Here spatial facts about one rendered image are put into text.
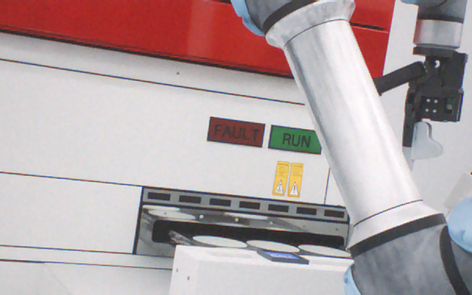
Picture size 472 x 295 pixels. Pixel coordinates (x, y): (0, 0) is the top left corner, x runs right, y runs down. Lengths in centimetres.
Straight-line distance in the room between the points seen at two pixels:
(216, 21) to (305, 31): 68
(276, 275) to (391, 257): 24
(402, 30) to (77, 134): 215
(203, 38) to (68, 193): 38
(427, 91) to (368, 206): 54
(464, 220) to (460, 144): 288
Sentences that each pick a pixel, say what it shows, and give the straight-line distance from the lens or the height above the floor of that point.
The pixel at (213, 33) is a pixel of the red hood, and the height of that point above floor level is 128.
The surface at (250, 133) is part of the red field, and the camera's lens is 196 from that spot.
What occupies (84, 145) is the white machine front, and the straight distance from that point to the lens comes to 187.
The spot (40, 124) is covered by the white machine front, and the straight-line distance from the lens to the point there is 185.
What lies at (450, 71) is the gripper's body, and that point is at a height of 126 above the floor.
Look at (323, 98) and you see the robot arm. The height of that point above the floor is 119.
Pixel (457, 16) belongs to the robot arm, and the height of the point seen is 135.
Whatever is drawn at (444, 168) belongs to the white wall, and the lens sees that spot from 396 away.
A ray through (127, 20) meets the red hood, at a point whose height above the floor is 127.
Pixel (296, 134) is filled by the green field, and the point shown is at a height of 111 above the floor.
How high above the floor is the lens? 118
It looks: 4 degrees down
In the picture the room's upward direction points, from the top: 8 degrees clockwise
